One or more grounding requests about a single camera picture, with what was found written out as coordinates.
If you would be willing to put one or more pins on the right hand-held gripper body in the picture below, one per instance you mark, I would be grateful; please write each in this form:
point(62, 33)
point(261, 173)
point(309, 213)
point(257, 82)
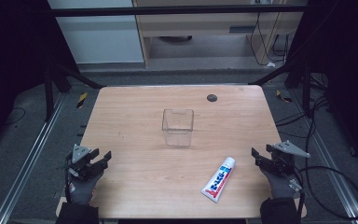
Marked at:
point(284, 161)

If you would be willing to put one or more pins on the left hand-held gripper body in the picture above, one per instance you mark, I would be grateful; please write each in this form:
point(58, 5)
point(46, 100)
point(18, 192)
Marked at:
point(80, 153)

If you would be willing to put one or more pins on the white toothpaste tube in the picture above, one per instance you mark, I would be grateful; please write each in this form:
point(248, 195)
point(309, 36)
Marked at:
point(218, 181)

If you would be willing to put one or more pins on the clear plastic container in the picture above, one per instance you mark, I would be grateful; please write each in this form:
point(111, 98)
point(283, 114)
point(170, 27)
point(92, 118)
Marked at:
point(177, 128)

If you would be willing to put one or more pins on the person's right hand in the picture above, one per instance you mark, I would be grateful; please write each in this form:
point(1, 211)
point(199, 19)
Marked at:
point(280, 187)

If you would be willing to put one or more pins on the person's left hand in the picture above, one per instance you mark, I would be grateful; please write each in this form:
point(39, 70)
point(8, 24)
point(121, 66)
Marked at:
point(81, 190)

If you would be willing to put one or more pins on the black metal stand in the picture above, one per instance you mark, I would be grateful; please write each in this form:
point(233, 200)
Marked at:
point(48, 93)
point(306, 90)

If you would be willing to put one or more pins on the dark round table grommet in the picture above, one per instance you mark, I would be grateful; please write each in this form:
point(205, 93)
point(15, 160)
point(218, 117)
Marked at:
point(212, 98)

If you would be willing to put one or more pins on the black curtain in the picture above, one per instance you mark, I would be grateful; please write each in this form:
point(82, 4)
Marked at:
point(348, 62)
point(12, 62)

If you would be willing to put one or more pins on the white cabinet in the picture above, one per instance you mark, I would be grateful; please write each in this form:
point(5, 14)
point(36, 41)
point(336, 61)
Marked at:
point(99, 37)

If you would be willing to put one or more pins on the light wooden desk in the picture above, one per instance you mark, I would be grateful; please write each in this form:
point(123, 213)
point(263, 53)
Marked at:
point(199, 23)

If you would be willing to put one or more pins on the aluminium floor rail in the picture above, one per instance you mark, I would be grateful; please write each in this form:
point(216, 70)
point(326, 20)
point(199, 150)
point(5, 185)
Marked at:
point(28, 162)
point(335, 179)

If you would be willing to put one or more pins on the black metal frame bar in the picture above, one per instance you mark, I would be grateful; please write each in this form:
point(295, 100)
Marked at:
point(174, 10)

